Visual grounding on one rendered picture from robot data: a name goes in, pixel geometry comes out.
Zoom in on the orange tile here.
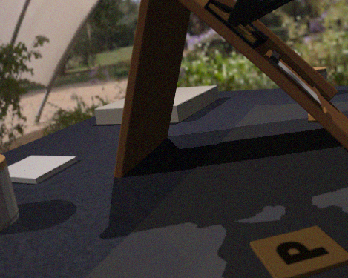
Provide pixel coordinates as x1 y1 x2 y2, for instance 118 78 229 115
209 3 258 43
245 25 254 31

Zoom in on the brown wooden board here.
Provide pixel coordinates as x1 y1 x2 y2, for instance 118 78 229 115
114 0 348 178

